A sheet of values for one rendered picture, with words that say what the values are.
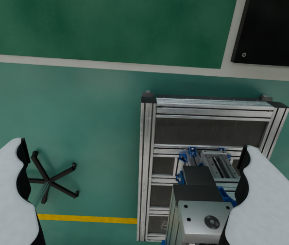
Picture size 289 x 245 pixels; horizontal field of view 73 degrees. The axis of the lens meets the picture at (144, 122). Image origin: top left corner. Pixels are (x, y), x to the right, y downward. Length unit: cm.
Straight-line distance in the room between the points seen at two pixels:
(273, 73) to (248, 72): 7
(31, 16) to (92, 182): 145
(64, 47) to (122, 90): 83
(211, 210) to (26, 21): 62
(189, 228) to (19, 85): 135
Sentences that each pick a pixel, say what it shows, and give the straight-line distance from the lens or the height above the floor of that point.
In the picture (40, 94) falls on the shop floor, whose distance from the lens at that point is 151.
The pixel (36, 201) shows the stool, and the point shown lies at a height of 27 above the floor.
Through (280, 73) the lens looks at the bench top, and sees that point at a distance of 63.
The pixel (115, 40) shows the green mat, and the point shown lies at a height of 75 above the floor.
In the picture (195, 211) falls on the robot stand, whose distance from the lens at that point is 53.
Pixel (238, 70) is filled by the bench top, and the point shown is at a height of 75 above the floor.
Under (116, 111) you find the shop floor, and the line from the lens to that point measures 139.
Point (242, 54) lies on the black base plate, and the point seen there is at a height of 77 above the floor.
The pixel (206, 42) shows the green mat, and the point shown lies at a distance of 53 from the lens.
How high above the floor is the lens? 126
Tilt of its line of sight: 63 degrees down
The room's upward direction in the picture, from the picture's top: 179 degrees counter-clockwise
